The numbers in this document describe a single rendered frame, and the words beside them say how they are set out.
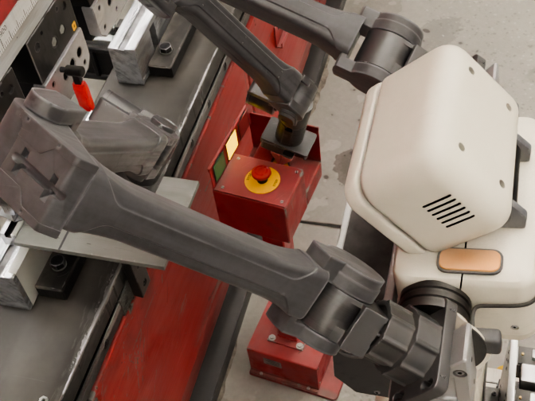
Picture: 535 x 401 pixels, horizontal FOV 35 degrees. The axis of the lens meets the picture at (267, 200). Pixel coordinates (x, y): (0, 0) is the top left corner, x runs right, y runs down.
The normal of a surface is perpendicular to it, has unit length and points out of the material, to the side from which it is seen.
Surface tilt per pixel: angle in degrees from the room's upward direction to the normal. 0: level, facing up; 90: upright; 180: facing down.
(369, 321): 58
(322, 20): 29
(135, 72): 90
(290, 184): 0
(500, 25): 0
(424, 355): 48
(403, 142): 42
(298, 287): 74
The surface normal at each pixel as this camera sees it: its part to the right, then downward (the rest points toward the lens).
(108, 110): -0.07, 0.13
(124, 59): -0.26, 0.76
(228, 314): -0.09, -0.64
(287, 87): 0.68, 0.20
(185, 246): 0.45, 0.43
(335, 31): 0.00, -0.20
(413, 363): 0.09, 0.39
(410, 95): -0.72, -0.55
